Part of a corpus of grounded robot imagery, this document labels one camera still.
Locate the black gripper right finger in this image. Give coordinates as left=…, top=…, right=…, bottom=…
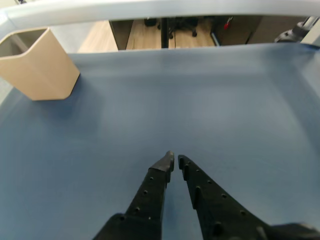
left=177, top=154, right=275, bottom=240

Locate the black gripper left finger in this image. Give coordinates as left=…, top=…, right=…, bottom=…
left=92, top=150, right=175, bottom=240

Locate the beige box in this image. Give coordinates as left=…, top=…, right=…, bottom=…
left=0, top=26, right=81, bottom=101

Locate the blue-grey mat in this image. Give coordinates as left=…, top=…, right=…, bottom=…
left=0, top=42, right=320, bottom=240

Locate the dark desk panel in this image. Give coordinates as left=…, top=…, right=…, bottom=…
left=108, top=19, right=133, bottom=51
left=214, top=15, right=263, bottom=47

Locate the black stand pole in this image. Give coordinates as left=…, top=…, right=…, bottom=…
left=159, top=17, right=170, bottom=49

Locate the black office chair base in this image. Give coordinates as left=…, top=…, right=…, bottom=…
left=169, top=16, right=199, bottom=39

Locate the red hanging tag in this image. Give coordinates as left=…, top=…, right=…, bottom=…
left=223, top=16, right=234, bottom=31

